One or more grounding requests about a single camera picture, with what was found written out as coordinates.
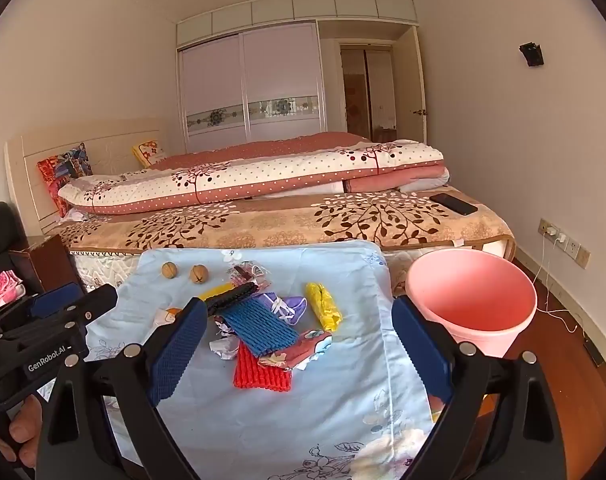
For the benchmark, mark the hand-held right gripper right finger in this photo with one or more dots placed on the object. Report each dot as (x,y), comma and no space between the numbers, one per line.
(423,355)

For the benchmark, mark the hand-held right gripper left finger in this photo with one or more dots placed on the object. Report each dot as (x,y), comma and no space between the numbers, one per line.
(175,355)

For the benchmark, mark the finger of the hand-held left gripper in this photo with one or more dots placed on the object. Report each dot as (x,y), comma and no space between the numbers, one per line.
(55,301)
(98,302)

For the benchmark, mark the orange peel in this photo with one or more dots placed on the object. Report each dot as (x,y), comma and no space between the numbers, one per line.
(174,315)

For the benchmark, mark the white paper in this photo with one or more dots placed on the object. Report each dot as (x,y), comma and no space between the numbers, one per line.
(224,349)

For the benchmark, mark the yellow foam net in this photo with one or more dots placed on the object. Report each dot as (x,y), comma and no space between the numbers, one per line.
(215,292)

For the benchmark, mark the pink plastic bin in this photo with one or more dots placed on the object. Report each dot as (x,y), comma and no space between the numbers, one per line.
(470,290)

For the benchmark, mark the black ribbed piece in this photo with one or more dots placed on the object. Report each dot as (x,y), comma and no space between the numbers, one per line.
(233,297)

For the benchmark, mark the blue foam net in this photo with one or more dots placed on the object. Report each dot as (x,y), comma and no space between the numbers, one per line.
(258,327)

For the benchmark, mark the red foam net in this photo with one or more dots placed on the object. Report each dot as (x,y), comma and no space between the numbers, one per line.
(260,377)

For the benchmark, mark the clear plastic wrapper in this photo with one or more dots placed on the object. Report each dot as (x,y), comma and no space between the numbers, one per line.
(248,274)

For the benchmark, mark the yellow plastic bag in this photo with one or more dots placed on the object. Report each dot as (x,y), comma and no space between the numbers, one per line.
(324,305)

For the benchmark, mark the colourful printed wrapper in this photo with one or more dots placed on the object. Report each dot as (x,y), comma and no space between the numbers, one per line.
(303,347)

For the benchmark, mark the purple face mask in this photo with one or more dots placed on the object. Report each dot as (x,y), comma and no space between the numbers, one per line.
(293,307)

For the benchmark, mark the person's left hand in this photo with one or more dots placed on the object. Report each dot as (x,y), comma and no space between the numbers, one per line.
(28,425)

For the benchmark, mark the dark wooden nightstand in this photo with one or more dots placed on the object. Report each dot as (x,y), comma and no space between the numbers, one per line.
(48,265)

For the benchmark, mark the pink patterned cloth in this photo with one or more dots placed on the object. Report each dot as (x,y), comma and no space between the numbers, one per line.
(0,292)

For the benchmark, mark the walnut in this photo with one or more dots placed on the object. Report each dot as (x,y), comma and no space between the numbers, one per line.
(169,269)
(199,274)

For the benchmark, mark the black chair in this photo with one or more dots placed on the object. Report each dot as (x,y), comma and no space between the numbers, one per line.
(0,240)

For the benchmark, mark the light blue floral cloth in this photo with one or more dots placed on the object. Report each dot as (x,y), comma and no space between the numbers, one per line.
(308,420)

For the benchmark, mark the colourful patterned pillow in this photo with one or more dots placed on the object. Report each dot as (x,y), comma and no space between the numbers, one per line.
(65,167)

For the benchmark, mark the black smartphone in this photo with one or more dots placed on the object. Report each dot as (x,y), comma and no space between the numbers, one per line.
(453,204)

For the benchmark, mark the yellow floral pillow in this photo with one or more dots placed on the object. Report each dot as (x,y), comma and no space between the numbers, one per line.
(150,152)

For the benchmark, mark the cream bed headboard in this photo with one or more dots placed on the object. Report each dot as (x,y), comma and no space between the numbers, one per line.
(108,142)

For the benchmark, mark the brown leaf print blanket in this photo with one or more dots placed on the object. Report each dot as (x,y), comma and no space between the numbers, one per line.
(283,222)

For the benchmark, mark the white charger plug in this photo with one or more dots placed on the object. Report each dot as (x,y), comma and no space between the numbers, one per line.
(559,235)

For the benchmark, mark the folded dotted quilt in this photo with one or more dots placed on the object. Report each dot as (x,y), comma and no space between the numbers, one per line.
(263,175)

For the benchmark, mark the white sliding door wardrobe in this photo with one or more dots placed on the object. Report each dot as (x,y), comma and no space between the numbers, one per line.
(253,85)

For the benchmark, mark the hallway sliding closet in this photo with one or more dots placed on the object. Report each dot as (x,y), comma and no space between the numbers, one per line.
(368,90)

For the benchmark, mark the cream room door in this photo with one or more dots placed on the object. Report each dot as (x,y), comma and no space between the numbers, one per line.
(412,80)

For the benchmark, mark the white overhead cabinets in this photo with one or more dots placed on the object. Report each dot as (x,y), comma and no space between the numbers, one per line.
(293,10)

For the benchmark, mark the wall socket strip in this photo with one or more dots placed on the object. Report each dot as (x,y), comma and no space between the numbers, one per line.
(578,255)

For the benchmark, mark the black wall bracket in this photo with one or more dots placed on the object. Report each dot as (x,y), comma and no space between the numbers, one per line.
(531,54)

